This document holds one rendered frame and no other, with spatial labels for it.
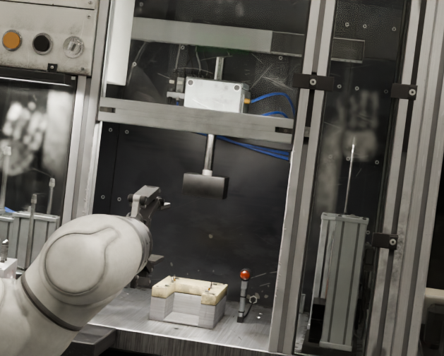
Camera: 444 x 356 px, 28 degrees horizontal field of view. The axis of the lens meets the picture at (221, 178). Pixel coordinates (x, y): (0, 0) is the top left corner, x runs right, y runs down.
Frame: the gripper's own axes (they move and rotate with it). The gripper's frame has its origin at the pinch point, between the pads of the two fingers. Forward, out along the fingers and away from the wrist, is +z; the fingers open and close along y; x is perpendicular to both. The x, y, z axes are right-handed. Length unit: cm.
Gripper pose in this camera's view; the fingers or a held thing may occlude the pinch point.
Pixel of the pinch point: (154, 232)
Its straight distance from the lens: 142.7
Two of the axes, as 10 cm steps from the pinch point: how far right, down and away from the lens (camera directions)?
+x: -9.8, -1.2, 1.5
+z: 1.6, -0.3, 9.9
